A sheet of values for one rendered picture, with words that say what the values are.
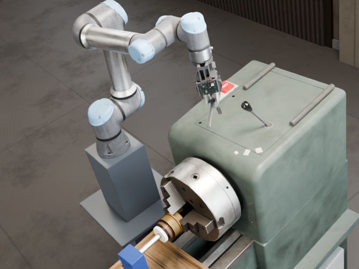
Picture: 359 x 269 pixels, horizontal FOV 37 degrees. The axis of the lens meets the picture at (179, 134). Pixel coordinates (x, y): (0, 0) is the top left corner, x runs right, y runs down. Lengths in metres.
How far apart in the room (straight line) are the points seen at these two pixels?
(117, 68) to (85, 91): 2.77
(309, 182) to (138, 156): 0.75
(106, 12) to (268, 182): 0.88
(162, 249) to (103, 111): 0.62
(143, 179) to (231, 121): 0.56
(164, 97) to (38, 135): 1.11
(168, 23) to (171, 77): 3.03
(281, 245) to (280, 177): 0.37
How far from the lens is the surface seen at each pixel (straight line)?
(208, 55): 1.77
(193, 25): 1.71
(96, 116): 2.24
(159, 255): 2.20
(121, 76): 2.23
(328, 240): 2.60
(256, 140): 2.02
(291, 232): 2.32
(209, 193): 1.93
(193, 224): 1.97
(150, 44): 1.72
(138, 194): 2.49
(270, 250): 2.24
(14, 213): 4.03
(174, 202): 2.01
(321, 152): 2.24
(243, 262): 2.23
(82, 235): 3.64
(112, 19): 2.08
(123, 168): 2.36
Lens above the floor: 2.58
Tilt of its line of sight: 39 degrees down
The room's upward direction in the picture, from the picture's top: 14 degrees counter-clockwise
